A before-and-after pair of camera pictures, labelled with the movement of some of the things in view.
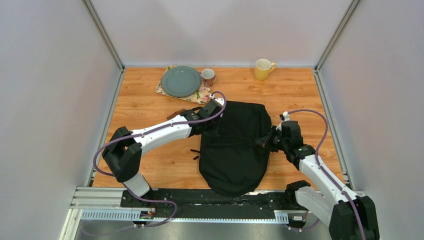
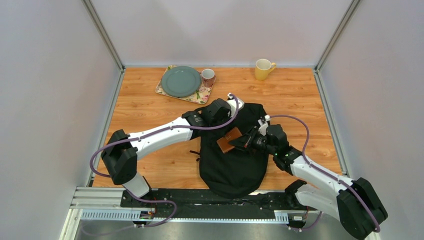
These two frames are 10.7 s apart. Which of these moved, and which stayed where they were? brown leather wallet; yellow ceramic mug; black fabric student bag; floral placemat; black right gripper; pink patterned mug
Moved: brown leather wallet; black right gripper
Stayed: yellow ceramic mug; black fabric student bag; pink patterned mug; floral placemat
